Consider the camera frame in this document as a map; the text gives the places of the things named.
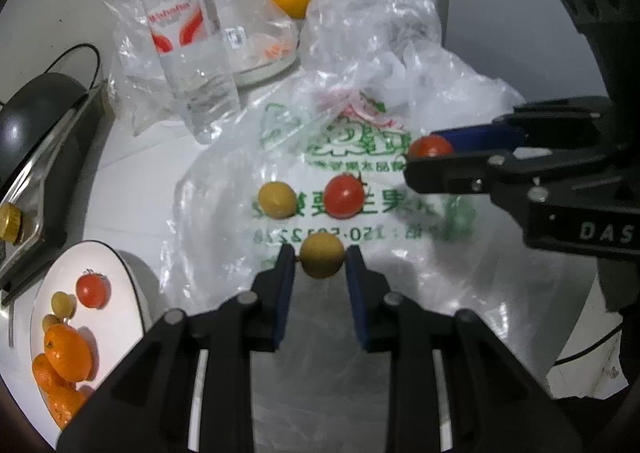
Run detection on steel induction cooker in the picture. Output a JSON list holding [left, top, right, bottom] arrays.
[[0, 83, 118, 306]]

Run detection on printed plastic bag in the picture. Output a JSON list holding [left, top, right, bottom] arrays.
[[160, 46, 601, 349]]

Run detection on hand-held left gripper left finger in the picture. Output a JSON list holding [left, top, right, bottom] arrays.
[[56, 244, 297, 453]]

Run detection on clear water bottle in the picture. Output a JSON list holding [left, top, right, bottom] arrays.
[[144, 0, 242, 145]]

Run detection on brass cooker knob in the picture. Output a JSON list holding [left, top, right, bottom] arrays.
[[0, 203, 25, 244]]

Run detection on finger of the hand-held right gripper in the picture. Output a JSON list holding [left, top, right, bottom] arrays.
[[432, 96, 608, 152], [404, 146, 621, 195]]

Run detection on crumpled clear plastic bag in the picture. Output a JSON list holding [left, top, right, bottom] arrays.
[[300, 0, 443, 99]]

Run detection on black wok with wooden handle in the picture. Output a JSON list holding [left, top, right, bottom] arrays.
[[0, 72, 91, 189]]

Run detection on red cherry tomato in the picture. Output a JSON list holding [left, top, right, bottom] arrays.
[[76, 270, 111, 310], [407, 134, 455, 159], [324, 172, 367, 220]]

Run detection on black cooker cable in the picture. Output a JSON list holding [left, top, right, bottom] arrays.
[[42, 43, 103, 89]]

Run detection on white round plate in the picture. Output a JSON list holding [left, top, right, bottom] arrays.
[[29, 239, 153, 451]]

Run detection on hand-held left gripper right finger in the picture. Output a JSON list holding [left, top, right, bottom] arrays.
[[345, 245, 583, 453]]

